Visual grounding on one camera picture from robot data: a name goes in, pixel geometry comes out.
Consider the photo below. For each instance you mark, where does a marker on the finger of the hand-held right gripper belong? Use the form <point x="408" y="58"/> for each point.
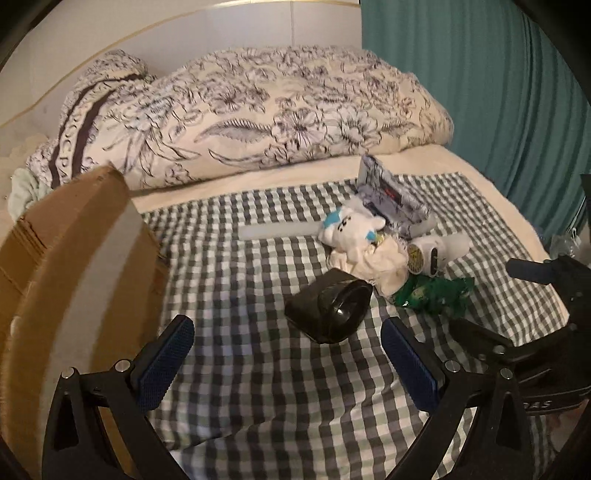
<point x="480" y="339"/>
<point x="531" y="270"/>

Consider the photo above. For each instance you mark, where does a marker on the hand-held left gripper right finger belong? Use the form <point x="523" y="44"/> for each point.
<point x="408" y="364"/>

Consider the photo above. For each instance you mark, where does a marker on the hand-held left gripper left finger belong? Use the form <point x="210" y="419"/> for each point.
<point x="161" y="362"/>

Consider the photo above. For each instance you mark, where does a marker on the white cloth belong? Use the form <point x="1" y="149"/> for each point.
<point x="383" y="267"/>

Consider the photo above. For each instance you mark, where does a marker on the black pouch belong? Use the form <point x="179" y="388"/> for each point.
<point x="323" y="304"/>

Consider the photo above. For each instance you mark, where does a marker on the cardboard box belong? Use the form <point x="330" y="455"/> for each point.
<point x="69" y="258"/>

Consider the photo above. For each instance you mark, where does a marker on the blue patterned tissue pack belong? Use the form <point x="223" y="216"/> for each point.
<point x="383" y="189"/>

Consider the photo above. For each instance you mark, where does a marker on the green snack packet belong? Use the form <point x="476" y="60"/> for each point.
<point x="434" y="295"/>

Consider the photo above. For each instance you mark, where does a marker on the white lint remover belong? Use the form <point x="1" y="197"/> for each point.
<point x="443" y="251"/>

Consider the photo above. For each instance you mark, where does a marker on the green checked cloth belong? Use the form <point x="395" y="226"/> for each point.
<point x="258" y="392"/>

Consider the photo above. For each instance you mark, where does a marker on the white plush toy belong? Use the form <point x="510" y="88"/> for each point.
<point x="351" y="226"/>

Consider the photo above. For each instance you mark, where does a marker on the translucent plastic strip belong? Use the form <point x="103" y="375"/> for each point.
<point x="277" y="230"/>

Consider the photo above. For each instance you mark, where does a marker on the teal curtain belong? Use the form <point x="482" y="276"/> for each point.
<point x="485" y="92"/>

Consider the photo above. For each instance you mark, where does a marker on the light green cloth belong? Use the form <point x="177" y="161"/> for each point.
<point x="25" y="191"/>

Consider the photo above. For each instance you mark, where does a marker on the floral quilt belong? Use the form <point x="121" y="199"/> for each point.
<point x="300" y="106"/>

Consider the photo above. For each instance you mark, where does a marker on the floral pillow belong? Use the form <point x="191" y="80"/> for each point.
<point x="108" y="69"/>

